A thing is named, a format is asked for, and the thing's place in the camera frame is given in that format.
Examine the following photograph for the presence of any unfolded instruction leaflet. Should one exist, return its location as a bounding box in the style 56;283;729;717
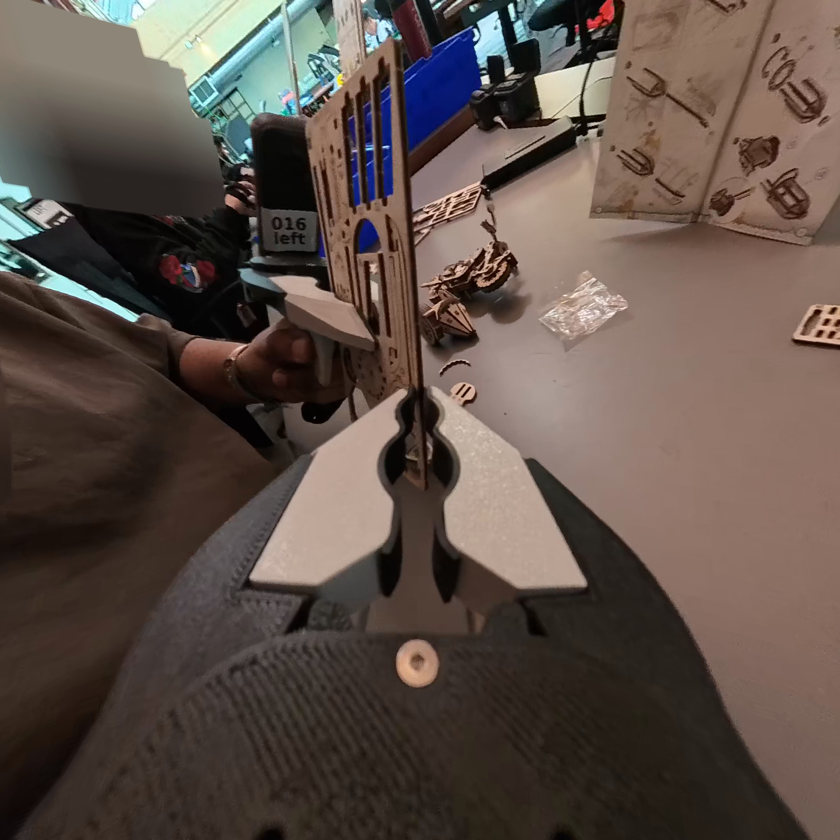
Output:
589;0;840;245

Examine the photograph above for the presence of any blue plastic bin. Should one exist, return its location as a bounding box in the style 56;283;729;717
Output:
351;26;483;204

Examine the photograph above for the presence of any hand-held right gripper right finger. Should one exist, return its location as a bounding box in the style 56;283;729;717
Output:
420;386;588;634

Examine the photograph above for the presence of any person's left forearm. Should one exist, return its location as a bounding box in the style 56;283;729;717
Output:
0;272;316;840

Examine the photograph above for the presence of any gold bracelet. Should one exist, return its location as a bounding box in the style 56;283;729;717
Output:
222;344;253;398

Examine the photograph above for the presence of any small wooden model piece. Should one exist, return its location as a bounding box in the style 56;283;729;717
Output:
420;292;479;345

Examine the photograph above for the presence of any clear plastic bag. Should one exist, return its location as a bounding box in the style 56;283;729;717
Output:
538;270;630;341

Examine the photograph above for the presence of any black battery charger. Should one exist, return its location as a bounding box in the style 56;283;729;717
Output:
493;71;542;126
469;88;503;131

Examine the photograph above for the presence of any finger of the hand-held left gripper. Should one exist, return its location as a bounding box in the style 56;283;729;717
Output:
360;252;388;315
269;276;376;389

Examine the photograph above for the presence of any long black flat box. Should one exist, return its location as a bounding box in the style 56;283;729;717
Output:
481;117;578;193

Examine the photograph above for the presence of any wooden motorcycle model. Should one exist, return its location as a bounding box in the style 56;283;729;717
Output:
421;220;519;304

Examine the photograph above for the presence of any black cable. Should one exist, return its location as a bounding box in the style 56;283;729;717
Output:
567;56;608;139

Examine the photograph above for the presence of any tall wooden model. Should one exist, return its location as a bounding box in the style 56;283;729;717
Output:
331;0;368;73

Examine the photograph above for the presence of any laser-cut wooden puzzle sheet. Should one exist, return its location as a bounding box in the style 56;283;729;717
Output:
305;37;429;492

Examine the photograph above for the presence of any person's left hand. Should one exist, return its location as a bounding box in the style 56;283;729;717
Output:
246;325;316;404

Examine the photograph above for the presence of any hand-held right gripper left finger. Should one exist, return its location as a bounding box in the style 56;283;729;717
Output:
248;387;416;621

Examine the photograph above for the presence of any slotted wooden puzzle piece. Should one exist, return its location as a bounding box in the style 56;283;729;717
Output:
791;303;840;347

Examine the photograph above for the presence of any white table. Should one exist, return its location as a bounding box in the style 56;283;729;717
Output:
535;56;618;122

